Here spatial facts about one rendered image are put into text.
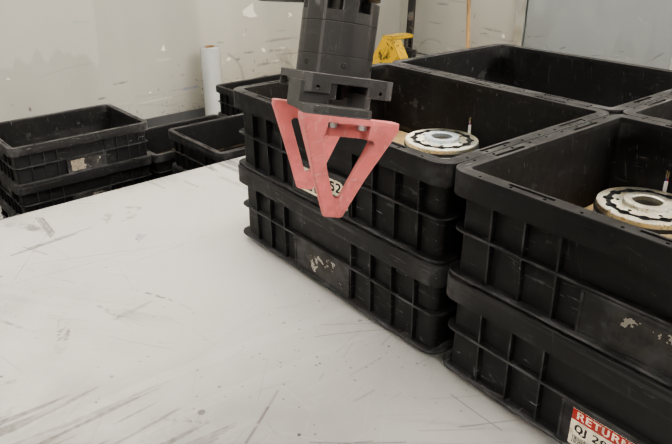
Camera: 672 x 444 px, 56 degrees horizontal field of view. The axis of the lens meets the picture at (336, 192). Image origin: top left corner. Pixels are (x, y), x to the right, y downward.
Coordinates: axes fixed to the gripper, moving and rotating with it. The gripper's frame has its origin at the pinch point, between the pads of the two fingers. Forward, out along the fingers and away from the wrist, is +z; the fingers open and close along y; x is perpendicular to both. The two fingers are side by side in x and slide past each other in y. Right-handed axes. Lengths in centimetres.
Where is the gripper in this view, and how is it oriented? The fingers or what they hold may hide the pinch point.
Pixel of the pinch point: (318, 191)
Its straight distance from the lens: 49.5
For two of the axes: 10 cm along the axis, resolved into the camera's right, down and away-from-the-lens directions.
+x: 9.6, 0.7, 2.7
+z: -1.3, 9.7, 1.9
